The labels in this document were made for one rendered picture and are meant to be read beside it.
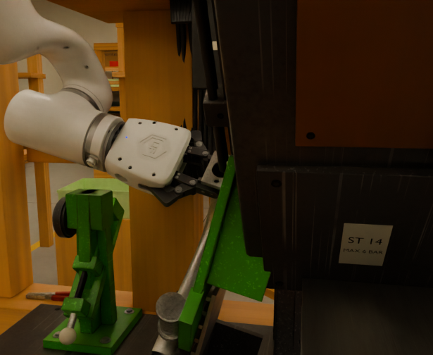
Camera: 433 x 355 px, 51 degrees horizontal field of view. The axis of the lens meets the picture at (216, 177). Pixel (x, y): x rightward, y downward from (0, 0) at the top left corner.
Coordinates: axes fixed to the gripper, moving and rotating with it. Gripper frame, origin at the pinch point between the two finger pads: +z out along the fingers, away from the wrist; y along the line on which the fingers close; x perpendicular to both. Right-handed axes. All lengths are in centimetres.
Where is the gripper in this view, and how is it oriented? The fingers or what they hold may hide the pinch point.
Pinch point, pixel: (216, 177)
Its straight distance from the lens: 63.9
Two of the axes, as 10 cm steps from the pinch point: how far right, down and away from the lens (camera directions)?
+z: 9.5, 3.0, -1.3
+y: 3.2, -8.0, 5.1
